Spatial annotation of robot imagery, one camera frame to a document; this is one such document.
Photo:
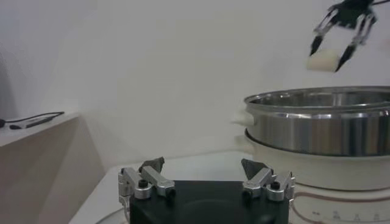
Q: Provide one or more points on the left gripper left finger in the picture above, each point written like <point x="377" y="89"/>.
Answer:
<point x="158" y="181"/>

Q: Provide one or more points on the white steamed baozi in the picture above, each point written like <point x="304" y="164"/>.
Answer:
<point x="323" y="61"/>

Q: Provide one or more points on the black computer mouse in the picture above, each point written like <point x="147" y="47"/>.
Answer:
<point x="1" y="123"/>

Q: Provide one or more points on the cream electric cooker base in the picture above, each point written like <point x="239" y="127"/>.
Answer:
<point x="320" y="173"/>

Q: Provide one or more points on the round glass lid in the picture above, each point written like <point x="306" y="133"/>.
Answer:
<point x="114" y="219"/>

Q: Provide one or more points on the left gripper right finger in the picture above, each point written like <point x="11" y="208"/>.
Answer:
<point x="259" y="181"/>

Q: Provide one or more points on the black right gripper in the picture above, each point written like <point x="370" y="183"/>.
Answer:
<point x="352" y="13"/>

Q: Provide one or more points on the stainless steel steamer basket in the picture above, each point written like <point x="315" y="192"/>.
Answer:
<point x="304" y="131"/>

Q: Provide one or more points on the white side table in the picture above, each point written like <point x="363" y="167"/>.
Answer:
<point x="30" y="167"/>

